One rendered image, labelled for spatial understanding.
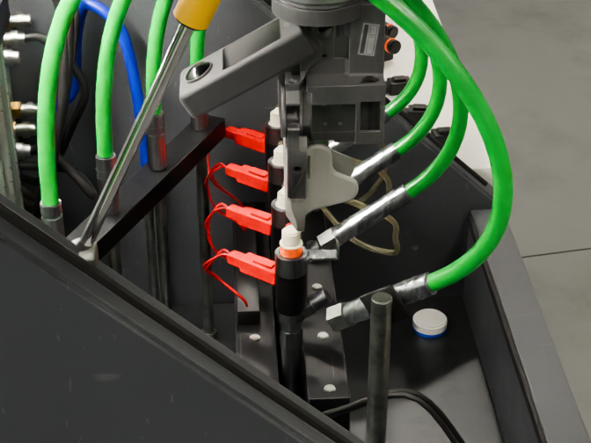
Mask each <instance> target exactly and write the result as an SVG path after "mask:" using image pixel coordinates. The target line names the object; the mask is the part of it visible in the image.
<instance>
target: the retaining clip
mask: <svg viewBox="0 0 591 443"><path fill-rule="evenodd" d="M307 254H309V256H307V257H306V258H305V260H304V262H306V263H307V262H309V261H310V260H339V258H336V251H335V250H307Z"/></svg>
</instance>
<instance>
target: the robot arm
mask: <svg viewBox="0 0 591 443"><path fill-rule="evenodd" d="M272 12H273V14H274V15H275V17H277V18H276V19H274V20H272V21H270V22H269V23H267V24H265V25H263V26H261V27H260V28H258V29H256V30H254V31H253V32H251V33H248V34H246V35H245V36H244V37H242V38H240V39H238V40H236V41H234V42H232V43H230V44H229V45H228V46H226V47H223V48H222V49H220V50H218V51H216V52H214V53H213V54H211V55H209V56H207V57H206V58H204V59H202V60H200V61H198V62H196V63H195V64H193V65H191V66H190V67H188V68H186V69H184V70H183V71H182V72H181V74H180V87H179V101H180V102H181V104H182V105H183V106H184V107H185V108H186V110H187V111H188V112H189V114H190V115H191V116H192V117H194V118H199V117H201V116H203V115H204V114H206V113H209V112H211V111H213V110H214V109H216V108H217V107H219V106H221V105H223V104H225V103H227V102H229V101H231V100H232V99H234V98H236V97H238V96H240V95H242V94H244V93H245V92H247V91H249V90H251V89H253V88H254V87H256V86H258V85H260V84H262V83H264V82H265V81H267V80H269V79H271V78H273V77H275V76H277V79H278V106H279V119H280V128H281V138H283V161H284V188H285V209H286V216H287V217H288V219H289V220H290V222H291V223H292V225H293V226H294V228H295V229H296V231H304V227H305V215H306V214H307V213H308V212H310V211H312V210H315V209H319V208H322V207H329V206H332V205H336V204H339V203H343V202H347V201H349V200H352V199H353V198H354V197H355V196H356V195H357V193H358V190H359V188H358V183H357V181H356V180H355V179H354V178H351V176H352V175H353V173H354V161H353V159H352V158H351V157H349V156H346V155H343V154H341V153H339V152H337V151H335V150H333V149H331V148H330V146H329V140H334V142H355V144H382V143H383V142H384V119H385V95H386V94H387V86H386V83H385V80H384V76H383V70H384V42H385V18H386V14H385V13H383V12H382V11H381V10H379V9H378V8H377V7H376V6H374V5H373V4H372V3H371V2H370V1H369V0H272Z"/></svg>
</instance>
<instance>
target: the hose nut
mask: <svg viewBox="0 0 591 443"><path fill-rule="evenodd" d="M344 304H345V302H342V303H339V304H337V305H334V306H331V307H330V308H327V309H326V322H328V324H329V325H330V327H331V328H332V330H333V331H336V330H344V329H345V328H348V327H351V326H354V325H356V323H354V324H351V323H349V322H348V321H347V320H346V318H345V317H344V315H343V306H344Z"/></svg>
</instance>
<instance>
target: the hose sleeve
mask: <svg viewBox="0 0 591 443"><path fill-rule="evenodd" d="M428 274H430V272H425V273H422V274H420V275H418V276H417V275H416V276H413V277H411V278H410V279H406V280H403V281H401V282H399V283H397V284H394V285H392V286H393V287H394V288H395V290H396V291H397V293H398V295H399V296H400V298H401V300H402V301H403V303H404V304H405V305H407V304H410V303H415V302H416V301H421V300H424V299H426V298H427V297H429V296H432V295H434V294H436V293H437V291H436V292H435V291H433V290H432V289H431V288H430V287H429V285H428V283H427V275H428ZM343 315H344V317H345V318H346V320H347V321H348V322H349V323H351V324H354V323H358V322H361V321H366V320H368V319H369V318H370V313H369V312H368V311H367V309H366V308H365V306H364V305H363V303H362V302H361V300H360V297H357V298H355V299H354V300H351V301H348V302H346V303H345V304H344V306H343Z"/></svg>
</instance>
